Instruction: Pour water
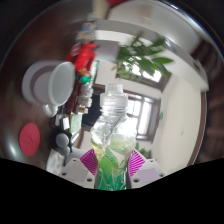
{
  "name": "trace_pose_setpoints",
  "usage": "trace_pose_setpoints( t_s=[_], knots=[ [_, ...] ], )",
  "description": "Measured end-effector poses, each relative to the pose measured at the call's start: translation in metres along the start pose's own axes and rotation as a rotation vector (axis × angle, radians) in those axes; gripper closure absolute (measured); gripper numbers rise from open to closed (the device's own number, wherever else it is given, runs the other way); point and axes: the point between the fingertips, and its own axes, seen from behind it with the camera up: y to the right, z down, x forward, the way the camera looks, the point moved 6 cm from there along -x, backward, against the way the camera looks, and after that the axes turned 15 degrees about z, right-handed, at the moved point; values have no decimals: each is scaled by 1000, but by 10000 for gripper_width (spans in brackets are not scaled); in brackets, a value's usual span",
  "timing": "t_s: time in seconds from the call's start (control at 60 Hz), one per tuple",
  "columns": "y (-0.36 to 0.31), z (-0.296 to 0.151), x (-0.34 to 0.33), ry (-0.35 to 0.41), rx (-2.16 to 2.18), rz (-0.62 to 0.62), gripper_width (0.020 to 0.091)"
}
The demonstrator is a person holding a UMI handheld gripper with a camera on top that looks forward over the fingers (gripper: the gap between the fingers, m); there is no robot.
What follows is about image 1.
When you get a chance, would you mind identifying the red box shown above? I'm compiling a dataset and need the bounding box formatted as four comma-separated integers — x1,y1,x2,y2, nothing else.
66,42,98,76

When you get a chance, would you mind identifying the dark wooden glazed door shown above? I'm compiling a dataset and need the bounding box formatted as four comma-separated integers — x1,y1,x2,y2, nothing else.
93,83,163,143

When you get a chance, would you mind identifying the black chair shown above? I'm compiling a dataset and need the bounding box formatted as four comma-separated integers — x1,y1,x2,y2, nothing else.
81,96,104,129

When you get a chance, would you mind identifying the white ceramic mug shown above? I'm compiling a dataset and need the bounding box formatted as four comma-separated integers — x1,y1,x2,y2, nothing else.
21,60,76,118

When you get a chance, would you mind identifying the clear green-labelled drink bottle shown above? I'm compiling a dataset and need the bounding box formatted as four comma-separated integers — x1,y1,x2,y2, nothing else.
90,83,138,191

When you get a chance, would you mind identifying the small-leafed potted plant, white pot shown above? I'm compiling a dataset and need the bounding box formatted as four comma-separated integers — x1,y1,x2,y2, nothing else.
94,33,174,83

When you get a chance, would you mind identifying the green notebook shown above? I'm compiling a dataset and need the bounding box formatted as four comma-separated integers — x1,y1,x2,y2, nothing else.
69,113,83,136

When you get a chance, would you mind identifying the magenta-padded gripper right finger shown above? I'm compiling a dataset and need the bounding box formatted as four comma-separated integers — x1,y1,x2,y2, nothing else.
127,148,166,189

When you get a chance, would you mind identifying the grey round speaker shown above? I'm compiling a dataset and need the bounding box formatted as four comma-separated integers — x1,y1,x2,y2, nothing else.
55,132,70,148
58,145,72,158

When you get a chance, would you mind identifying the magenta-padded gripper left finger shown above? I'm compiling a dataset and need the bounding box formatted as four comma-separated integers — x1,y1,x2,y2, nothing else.
59,148,99,190

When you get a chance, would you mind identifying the dark-framed window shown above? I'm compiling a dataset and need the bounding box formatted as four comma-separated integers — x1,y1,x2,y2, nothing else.
114,59,172,93

